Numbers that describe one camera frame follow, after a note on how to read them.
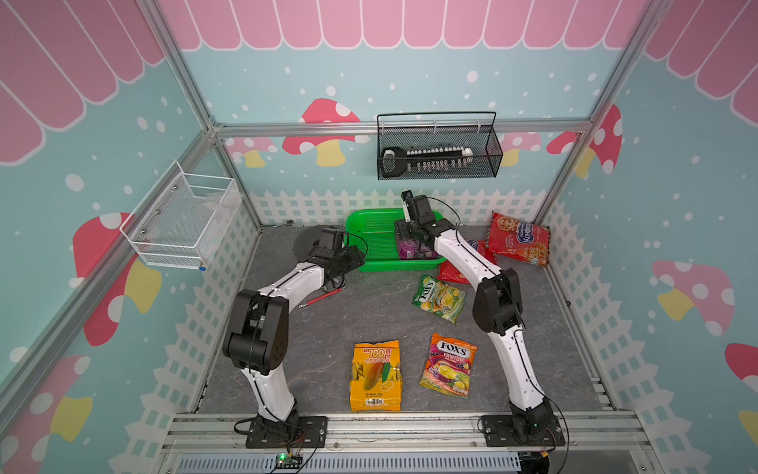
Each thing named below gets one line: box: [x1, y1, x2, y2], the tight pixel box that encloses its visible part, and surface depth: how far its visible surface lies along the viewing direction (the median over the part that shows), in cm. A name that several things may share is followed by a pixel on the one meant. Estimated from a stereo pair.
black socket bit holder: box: [379, 146, 474, 178], surface depth 91 cm
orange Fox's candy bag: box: [419, 332, 478, 399], surface depth 85 cm
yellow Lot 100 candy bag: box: [349, 339, 404, 412], surface depth 80 cm
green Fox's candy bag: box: [412, 274, 467, 325], surface depth 99 cm
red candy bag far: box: [485, 210, 551, 268], surface depth 114 cm
